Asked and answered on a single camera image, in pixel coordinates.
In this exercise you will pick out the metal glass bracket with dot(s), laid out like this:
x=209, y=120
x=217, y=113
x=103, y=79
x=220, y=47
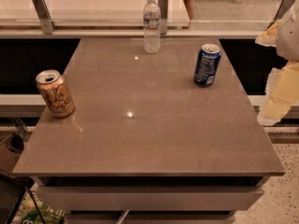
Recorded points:
x=163, y=4
x=47, y=26
x=285, y=5

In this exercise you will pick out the right metal glass bracket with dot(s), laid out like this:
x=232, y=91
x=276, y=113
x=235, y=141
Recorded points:
x=285, y=5

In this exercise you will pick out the blue pepsi can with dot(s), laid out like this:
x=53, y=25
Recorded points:
x=207, y=64

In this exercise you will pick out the grey cabinet drawer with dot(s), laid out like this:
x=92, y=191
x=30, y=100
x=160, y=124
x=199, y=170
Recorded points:
x=150, y=198

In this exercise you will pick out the middle metal glass bracket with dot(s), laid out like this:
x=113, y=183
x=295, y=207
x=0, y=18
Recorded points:
x=163, y=4

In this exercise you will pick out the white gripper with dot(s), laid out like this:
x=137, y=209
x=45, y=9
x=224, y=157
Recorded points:
x=289, y=36

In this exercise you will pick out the clear plastic water bottle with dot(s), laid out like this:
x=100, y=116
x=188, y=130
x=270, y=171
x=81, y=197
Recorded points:
x=152, y=26

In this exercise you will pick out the orange soda can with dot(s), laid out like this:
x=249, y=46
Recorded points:
x=53, y=88

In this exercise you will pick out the black bin at left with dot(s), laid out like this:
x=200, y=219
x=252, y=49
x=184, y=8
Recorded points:
x=12, y=190

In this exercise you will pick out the green snack bag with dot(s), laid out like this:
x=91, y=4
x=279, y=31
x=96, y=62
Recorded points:
x=41, y=213

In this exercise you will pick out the left metal glass bracket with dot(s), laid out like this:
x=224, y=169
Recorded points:
x=47, y=26

